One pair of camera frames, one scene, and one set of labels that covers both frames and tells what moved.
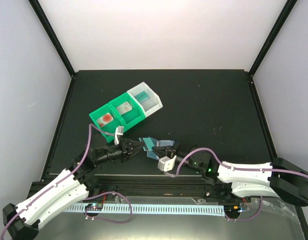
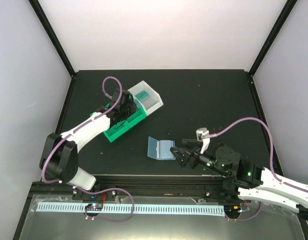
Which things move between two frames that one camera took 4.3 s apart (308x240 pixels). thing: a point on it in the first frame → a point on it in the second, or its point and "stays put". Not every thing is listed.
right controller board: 232,210 stays put
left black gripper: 128,152 → 133,108
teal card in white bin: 142,96 stays put
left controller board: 94,207 stays put
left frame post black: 47,24 stays put
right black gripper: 170,150 → 187,155
